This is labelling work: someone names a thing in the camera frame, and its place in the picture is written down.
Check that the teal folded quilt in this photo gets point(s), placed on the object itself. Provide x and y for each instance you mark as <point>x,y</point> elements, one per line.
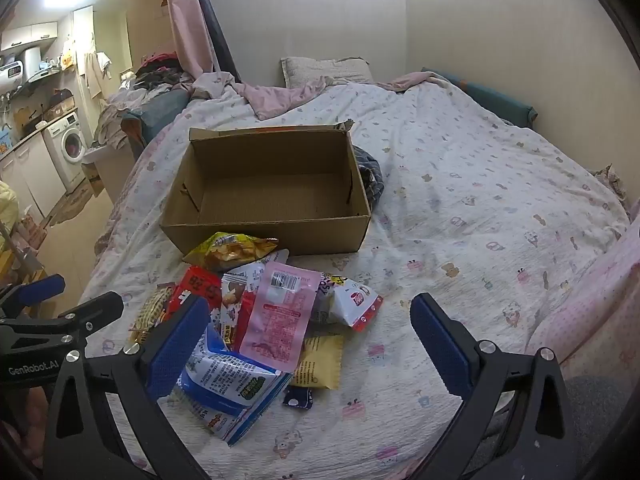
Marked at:
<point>150,122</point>

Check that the printed white bed cover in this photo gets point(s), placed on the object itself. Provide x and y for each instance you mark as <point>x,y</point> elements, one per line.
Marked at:
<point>475,200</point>

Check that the pale yellow snack packet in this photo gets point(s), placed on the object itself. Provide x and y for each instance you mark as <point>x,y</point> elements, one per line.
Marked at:
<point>320,365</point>

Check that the blue white snack bag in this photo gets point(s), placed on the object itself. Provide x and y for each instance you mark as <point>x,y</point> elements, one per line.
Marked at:
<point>225,375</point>

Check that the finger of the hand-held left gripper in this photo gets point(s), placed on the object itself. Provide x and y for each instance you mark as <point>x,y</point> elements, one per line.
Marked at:
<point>95,310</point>
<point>42,287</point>

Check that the small cardboard floor box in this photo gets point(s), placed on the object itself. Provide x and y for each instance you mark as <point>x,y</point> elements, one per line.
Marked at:
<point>94,180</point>

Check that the white wall cabinet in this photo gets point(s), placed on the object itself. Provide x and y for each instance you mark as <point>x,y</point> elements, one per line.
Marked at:
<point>30,32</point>

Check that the plaid cloth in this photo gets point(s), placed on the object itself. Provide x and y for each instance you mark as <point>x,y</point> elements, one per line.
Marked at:
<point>614,182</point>

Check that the dark striped cloth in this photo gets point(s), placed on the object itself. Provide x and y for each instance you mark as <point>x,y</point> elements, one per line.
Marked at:
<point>370,175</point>

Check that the yellow cloth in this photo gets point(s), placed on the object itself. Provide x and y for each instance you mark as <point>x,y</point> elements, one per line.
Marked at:
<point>7,210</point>

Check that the yellow chips bag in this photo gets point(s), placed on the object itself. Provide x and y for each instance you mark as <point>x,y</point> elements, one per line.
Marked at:
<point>230,252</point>

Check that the white water heater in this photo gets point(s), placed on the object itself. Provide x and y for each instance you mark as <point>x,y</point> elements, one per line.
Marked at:
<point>11,71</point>

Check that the brown white snack packet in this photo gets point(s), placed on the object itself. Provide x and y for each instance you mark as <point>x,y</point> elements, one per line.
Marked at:
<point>232,300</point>

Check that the teal bolster cushion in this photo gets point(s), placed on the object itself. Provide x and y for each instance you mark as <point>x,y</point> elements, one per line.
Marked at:
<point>500,100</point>

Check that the grey cloth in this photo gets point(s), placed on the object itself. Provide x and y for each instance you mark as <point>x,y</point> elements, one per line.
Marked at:
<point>595,400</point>

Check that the floor rug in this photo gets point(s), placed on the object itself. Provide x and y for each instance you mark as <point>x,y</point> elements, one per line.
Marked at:
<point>70,207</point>

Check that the white kitchen cabinet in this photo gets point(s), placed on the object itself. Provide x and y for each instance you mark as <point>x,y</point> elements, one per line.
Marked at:
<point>35,170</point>

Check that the red label snack packet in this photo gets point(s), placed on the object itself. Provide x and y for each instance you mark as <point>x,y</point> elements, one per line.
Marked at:
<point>200,287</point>

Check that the pink dotted blanket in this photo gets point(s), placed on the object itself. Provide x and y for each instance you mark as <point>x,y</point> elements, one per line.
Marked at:
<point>595,300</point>

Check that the black pole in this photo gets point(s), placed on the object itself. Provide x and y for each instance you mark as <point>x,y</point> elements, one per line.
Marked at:
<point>215,30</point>

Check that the grey pillow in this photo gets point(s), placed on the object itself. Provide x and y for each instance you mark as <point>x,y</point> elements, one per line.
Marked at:
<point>320,67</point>

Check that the small dark blue packet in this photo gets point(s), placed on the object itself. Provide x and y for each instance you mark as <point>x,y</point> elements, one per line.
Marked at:
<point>299,396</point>

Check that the pale white snack packet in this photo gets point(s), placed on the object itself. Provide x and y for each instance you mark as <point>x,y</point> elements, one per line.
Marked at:
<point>252,272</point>

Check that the pink snack packet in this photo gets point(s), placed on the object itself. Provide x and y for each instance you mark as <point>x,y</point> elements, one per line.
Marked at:
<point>280,325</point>

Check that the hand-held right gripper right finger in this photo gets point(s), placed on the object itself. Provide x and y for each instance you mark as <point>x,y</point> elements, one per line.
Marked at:
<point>442,345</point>

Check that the pink curtain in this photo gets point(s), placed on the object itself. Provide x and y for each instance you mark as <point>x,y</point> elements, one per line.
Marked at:
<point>187,25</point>

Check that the beige striped snack packet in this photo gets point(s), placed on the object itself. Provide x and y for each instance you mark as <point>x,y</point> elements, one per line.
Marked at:
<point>150,312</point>

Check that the hanging beige towel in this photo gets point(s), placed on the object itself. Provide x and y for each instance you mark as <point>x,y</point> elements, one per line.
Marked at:
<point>95,77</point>

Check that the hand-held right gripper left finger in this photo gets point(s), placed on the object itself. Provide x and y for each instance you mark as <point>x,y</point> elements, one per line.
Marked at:
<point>172,355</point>

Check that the white washing machine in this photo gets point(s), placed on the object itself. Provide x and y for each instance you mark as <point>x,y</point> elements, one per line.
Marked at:
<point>70,145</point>

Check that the white red snack bag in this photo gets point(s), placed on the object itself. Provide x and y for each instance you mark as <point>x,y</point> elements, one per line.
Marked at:
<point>352,307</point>

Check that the pile of dark clothes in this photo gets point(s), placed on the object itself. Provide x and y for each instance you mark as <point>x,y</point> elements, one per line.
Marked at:
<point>160,72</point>

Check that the brown cardboard box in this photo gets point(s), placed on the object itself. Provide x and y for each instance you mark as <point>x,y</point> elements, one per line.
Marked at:
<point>270,190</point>

